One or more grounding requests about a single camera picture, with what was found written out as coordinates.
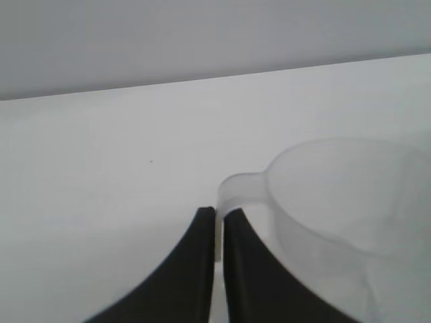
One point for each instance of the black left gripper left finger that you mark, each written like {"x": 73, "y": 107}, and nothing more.
{"x": 182, "y": 286}

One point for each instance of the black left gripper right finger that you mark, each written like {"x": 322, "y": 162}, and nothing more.
{"x": 249, "y": 286}

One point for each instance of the translucent plastic measuring cup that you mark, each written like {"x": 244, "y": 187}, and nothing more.
{"x": 336, "y": 202}

